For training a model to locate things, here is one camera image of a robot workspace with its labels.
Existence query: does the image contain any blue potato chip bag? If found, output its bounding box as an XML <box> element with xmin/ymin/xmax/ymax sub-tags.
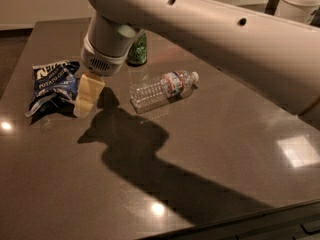
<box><xmin>25</xmin><ymin>60</ymin><xmax>80</xmax><ymax>117</ymax></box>

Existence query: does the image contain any clear plastic water bottle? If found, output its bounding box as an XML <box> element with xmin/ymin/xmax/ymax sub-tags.
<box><xmin>129</xmin><ymin>70</ymin><xmax>199</xmax><ymax>109</ymax></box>

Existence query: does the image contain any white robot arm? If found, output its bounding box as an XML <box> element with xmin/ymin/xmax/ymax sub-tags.
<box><xmin>81</xmin><ymin>0</ymin><xmax>320</xmax><ymax>122</ymax></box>

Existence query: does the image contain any green soda can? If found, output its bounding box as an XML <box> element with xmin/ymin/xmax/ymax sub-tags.
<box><xmin>127</xmin><ymin>33</ymin><xmax>147</xmax><ymax>66</ymax></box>

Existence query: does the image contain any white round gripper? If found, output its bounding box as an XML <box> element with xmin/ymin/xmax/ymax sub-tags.
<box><xmin>73</xmin><ymin>12</ymin><xmax>144</xmax><ymax>118</ymax></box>

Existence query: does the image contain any dark box behind container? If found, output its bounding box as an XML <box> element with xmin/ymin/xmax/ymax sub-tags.
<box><xmin>264</xmin><ymin>0</ymin><xmax>280</xmax><ymax>16</ymax></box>

